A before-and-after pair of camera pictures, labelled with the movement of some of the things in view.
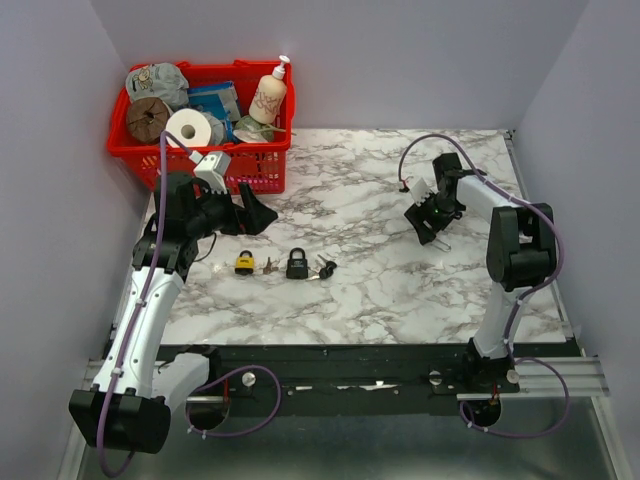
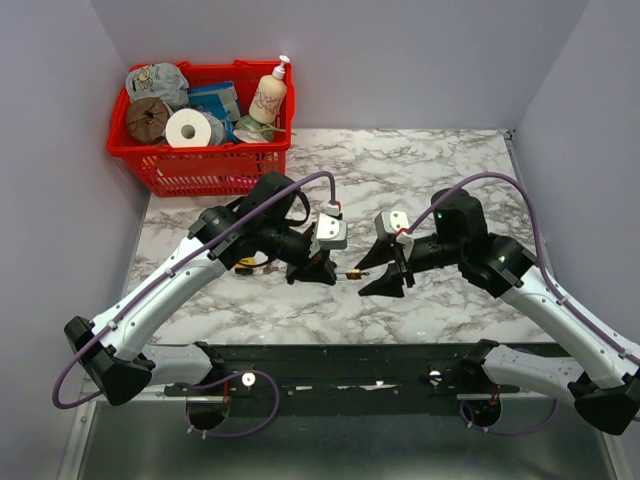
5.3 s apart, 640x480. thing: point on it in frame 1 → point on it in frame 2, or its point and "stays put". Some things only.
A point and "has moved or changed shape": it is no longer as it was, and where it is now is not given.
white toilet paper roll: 189,126 stays put
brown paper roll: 147,118 stays put
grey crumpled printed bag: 165,81 stays put
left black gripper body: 219,213 → 318,257
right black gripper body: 437,212 → 406,270
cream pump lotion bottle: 269,93 stays put
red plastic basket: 259,165 stays put
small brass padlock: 437,239 has moved or changed shape
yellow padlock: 245,263 stays put
